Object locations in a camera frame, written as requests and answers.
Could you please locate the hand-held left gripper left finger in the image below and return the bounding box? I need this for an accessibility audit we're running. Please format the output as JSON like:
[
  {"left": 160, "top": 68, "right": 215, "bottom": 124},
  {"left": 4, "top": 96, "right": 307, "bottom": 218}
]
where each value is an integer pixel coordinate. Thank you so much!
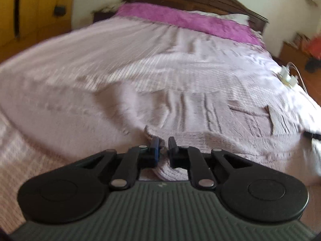
[{"left": 73, "top": 136, "right": 161, "bottom": 191}]

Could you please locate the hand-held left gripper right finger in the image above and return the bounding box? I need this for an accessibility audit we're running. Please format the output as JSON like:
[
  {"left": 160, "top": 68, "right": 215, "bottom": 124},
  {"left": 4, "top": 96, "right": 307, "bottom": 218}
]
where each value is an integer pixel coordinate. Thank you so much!
[{"left": 168, "top": 136, "right": 254, "bottom": 191}]

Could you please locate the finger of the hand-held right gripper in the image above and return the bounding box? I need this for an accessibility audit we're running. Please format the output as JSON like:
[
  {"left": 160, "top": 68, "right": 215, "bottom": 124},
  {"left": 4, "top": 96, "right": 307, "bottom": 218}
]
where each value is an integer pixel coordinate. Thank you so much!
[{"left": 302, "top": 130, "right": 321, "bottom": 141}]

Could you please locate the pale pink knit sweater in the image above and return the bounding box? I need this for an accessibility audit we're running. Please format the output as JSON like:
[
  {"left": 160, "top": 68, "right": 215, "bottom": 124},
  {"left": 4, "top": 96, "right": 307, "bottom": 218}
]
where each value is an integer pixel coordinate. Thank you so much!
[{"left": 0, "top": 63, "right": 319, "bottom": 181}]

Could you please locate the pale yellow power strip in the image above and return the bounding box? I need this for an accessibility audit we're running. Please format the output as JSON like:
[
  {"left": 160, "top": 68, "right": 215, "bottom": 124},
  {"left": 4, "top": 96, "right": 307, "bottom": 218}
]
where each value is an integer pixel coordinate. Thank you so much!
[{"left": 276, "top": 66, "right": 299, "bottom": 90}]

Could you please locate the dark crumpled cloth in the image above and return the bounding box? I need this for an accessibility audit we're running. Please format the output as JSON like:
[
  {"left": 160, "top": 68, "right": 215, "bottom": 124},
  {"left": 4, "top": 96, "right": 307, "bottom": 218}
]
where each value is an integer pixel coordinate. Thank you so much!
[{"left": 305, "top": 57, "right": 321, "bottom": 74}]

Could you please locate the light wooden low cabinet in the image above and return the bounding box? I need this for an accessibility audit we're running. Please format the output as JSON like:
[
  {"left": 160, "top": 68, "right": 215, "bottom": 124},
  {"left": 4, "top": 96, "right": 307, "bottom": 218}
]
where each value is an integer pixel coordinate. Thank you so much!
[{"left": 278, "top": 41, "right": 321, "bottom": 101}]

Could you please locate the pink checkered bed sheet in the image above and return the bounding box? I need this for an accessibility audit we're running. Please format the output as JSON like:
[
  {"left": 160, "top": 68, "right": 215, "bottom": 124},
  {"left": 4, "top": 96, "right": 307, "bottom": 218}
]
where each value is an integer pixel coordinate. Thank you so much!
[{"left": 0, "top": 17, "right": 321, "bottom": 234}]

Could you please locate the row of books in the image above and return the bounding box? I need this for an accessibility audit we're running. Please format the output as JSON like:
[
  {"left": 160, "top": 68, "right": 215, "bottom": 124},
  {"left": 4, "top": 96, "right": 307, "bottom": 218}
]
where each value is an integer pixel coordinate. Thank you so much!
[{"left": 293, "top": 32, "right": 306, "bottom": 49}]

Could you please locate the purple pillow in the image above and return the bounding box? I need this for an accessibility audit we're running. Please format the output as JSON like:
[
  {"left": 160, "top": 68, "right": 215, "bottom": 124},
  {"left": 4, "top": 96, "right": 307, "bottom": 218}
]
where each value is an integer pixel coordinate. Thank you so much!
[{"left": 116, "top": 2, "right": 266, "bottom": 48}]

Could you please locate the white pillow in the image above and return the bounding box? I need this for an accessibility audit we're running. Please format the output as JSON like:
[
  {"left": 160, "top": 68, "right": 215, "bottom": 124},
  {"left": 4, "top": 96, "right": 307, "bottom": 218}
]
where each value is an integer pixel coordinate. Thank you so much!
[{"left": 191, "top": 10, "right": 251, "bottom": 27}]

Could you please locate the dark wooden nightstand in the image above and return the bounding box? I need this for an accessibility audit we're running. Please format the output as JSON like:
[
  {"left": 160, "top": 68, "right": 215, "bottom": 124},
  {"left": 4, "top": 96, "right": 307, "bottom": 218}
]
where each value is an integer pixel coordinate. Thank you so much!
[{"left": 93, "top": 10, "right": 117, "bottom": 23}]

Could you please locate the yellow wooden wardrobe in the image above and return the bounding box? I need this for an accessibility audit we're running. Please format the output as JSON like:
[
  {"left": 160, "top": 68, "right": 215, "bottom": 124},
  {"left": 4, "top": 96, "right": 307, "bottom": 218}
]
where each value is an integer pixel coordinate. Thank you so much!
[{"left": 0, "top": 0, "right": 77, "bottom": 63}]

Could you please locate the white charger cable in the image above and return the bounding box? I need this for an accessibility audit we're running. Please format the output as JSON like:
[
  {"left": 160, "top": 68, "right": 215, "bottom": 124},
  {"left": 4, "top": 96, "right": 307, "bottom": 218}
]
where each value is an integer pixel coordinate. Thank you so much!
[{"left": 287, "top": 62, "right": 308, "bottom": 92}]

